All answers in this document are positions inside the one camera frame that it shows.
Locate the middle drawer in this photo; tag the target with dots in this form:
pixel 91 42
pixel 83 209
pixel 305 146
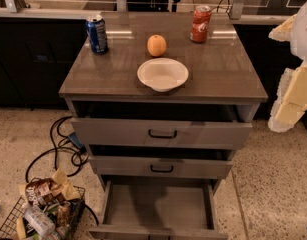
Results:
pixel 158 167

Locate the orange fruit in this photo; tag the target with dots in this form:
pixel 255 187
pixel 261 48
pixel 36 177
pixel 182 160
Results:
pixel 156 45

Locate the black wire basket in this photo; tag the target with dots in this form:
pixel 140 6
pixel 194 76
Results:
pixel 65 216

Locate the bottom drawer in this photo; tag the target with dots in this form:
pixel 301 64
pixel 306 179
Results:
pixel 157 209

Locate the clear plastic bottle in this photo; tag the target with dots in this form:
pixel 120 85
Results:
pixel 40 222

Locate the red coke can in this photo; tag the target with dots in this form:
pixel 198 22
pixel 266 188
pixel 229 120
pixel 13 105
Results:
pixel 201 19

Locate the white bowl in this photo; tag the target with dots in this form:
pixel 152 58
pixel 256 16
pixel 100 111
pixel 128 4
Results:
pixel 162 74

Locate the grey drawer cabinet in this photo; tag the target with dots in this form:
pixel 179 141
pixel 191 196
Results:
pixel 161 118

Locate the drawer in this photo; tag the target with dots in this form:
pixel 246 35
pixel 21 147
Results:
pixel 158 167
pixel 161 133
pixel 157 209

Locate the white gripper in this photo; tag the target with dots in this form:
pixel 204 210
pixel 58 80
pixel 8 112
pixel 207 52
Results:
pixel 303 34

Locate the blue pepsi can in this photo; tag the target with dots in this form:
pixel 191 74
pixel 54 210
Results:
pixel 96 30

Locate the top drawer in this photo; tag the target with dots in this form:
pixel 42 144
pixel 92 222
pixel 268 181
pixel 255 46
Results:
pixel 161 133

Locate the brown snack bag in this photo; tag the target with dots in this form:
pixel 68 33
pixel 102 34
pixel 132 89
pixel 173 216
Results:
pixel 46 191

